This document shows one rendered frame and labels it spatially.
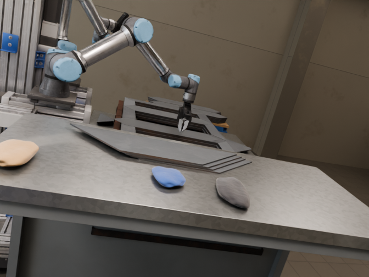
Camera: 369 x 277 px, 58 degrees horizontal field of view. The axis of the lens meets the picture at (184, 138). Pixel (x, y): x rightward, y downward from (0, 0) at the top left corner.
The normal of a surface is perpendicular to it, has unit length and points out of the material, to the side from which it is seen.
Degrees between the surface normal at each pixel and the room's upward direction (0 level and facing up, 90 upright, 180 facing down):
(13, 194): 90
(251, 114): 90
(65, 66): 94
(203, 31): 90
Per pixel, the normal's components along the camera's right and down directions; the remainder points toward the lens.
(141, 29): 0.63, 0.29
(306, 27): 0.24, 0.33
